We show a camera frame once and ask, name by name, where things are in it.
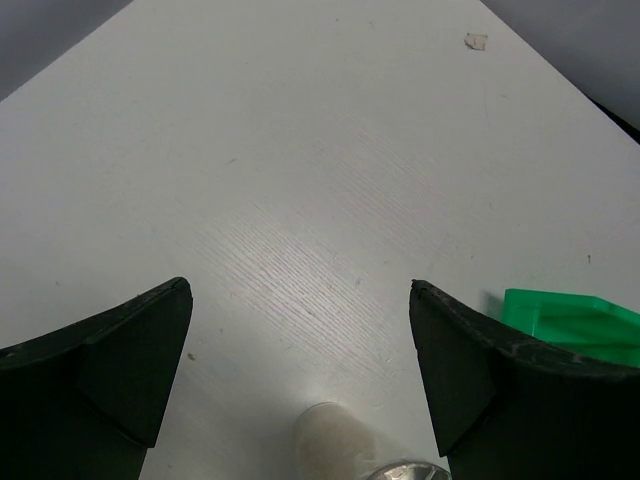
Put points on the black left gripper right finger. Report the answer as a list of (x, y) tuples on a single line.
[(505, 405)]

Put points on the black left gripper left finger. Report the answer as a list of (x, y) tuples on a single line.
[(87, 401)]

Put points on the white powder shaker jar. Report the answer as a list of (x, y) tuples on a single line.
[(331, 443)]

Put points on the green three-compartment plastic bin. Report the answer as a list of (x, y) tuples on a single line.
[(580, 323)]

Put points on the small tape scrap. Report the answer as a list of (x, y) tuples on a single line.
[(475, 41)]

